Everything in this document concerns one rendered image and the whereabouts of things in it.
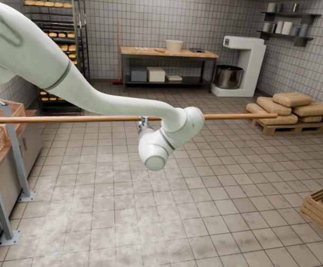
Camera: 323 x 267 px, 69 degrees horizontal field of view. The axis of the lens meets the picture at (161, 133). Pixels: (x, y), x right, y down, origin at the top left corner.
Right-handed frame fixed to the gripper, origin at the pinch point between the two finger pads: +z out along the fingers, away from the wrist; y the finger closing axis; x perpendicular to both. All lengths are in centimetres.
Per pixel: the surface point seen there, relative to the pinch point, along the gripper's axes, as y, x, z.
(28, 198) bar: 118, -95, 83
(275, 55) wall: 18, 365, 398
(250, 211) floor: 119, 117, 39
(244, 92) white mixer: 104, 300, 387
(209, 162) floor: 118, 109, 126
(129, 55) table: 35, 27, 417
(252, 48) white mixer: 4, 295, 389
